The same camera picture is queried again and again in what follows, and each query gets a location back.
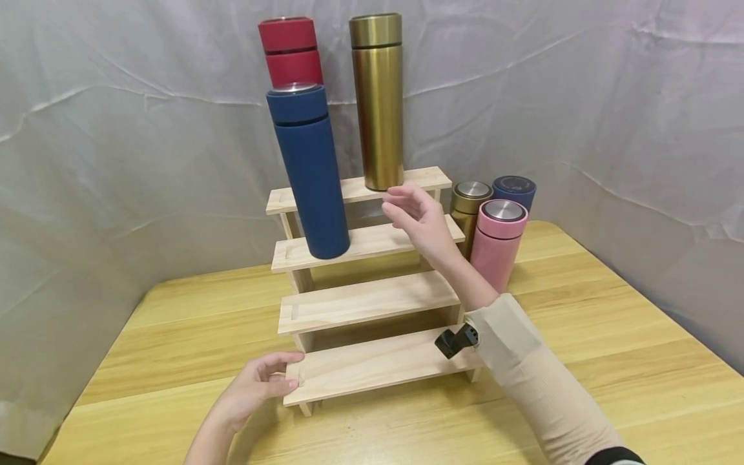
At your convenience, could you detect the person's left hand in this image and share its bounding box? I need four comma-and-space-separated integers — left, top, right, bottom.
216, 351, 306, 433

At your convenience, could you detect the person's right hand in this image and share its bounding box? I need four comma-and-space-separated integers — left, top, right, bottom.
381, 183, 463, 270

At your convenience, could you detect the stepped wooden display shelf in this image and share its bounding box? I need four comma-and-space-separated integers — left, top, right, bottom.
265, 166, 485, 418

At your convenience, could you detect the person's right forearm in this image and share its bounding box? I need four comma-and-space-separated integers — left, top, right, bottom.
429, 249, 646, 465

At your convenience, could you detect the person's left forearm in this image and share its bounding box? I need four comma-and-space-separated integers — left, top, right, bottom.
183, 406, 242, 465

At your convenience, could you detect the gold thermos with silver lid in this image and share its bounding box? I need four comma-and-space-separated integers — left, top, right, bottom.
449, 181, 495, 262

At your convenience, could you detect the tall navy blue thermos bottle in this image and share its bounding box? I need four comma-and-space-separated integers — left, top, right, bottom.
266, 83, 351, 260

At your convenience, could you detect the tall gold thermos bottle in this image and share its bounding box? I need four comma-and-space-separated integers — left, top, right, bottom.
349, 13, 406, 192

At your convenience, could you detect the pink thermos bottle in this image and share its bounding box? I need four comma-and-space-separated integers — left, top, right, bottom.
470, 199, 529, 295

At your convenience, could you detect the blue thermos with dark lid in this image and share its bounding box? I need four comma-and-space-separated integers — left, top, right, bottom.
492, 175, 537, 214

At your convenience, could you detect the black wrist band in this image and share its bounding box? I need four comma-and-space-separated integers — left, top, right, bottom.
434, 323, 481, 360

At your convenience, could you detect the red thermos bottle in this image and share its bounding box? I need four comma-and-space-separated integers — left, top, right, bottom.
258, 17, 325, 90

